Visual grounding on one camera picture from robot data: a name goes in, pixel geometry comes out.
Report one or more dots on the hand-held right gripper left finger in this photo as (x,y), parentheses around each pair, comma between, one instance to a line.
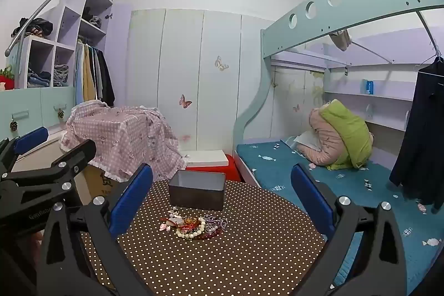
(133,199)

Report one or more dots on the crumpled blue jeans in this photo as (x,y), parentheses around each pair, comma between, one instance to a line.
(61,74)

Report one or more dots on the teal drawer cabinet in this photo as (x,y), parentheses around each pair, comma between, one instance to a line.
(41,101)

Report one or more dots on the red strawberry plush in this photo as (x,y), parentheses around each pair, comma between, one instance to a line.
(6,81)

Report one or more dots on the yellow butterfly sticker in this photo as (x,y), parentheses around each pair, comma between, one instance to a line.
(221,63)

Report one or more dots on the row of hanging clothes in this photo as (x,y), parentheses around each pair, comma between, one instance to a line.
(89,74)

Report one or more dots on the grey hanging object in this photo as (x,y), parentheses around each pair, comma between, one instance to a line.
(341,39)

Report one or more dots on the grey metal tin box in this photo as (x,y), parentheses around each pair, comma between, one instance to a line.
(194,195)

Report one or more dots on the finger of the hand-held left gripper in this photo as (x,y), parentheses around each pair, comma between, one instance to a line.
(69,159)
(31,139)

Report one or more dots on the pink checked cloth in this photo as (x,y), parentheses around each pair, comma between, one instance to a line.
(121,136)

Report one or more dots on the lilac wall shelf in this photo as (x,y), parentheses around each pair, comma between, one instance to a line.
(392,97)

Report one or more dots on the folded blue jeans stack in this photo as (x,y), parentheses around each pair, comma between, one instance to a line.
(38,79)

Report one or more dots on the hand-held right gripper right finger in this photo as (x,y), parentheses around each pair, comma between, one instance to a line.
(308,199)

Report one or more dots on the teal bunk bed frame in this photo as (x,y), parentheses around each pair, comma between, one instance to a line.
(347,11)

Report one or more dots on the grey folded clothes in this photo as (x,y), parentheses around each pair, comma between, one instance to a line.
(92,18)

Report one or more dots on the pink quilt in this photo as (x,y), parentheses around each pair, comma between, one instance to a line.
(326,140)

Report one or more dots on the dark hanging coat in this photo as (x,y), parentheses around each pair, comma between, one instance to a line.
(423,129)

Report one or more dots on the pink white flower ornament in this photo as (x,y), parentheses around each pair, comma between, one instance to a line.
(171,223)

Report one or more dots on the white wardrobe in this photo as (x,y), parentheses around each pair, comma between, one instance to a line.
(180,74)

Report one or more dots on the red box with white lid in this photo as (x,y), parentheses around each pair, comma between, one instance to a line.
(215,166)

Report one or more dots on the green blanket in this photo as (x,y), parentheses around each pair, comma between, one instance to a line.
(347,133)

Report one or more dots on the lilac stair shelf unit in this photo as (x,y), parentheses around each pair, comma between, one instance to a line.
(69,15)

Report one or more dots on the blue patterned mattress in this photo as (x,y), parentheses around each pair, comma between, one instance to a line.
(277,160)

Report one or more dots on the pine cone drawer pull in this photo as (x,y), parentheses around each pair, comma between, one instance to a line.
(63,115)
(14,126)

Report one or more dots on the white pillow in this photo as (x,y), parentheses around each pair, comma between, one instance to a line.
(308,140)

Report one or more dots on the brown cardboard box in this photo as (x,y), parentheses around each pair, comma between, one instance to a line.
(99,183)

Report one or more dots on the small blue box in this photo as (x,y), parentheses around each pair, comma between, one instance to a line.
(368,87)

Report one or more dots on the dark clothes pile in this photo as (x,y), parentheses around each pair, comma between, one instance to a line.
(38,27)

